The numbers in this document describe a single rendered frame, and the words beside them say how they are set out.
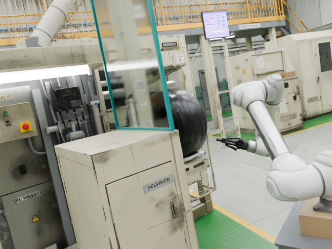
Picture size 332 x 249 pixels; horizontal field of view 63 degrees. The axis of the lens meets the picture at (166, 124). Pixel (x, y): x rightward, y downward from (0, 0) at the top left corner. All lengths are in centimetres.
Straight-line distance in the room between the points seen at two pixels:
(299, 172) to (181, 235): 61
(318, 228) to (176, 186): 70
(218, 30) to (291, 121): 263
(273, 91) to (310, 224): 75
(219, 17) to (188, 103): 433
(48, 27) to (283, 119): 551
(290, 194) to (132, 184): 71
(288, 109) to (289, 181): 544
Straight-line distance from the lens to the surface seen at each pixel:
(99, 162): 101
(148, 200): 113
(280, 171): 139
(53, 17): 214
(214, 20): 610
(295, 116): 690
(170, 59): 247
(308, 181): 139
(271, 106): 185
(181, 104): 196
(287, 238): 152
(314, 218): 150
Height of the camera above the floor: 144
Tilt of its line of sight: 7 degrees down
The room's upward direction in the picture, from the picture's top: 10 degrees counter-clockwise
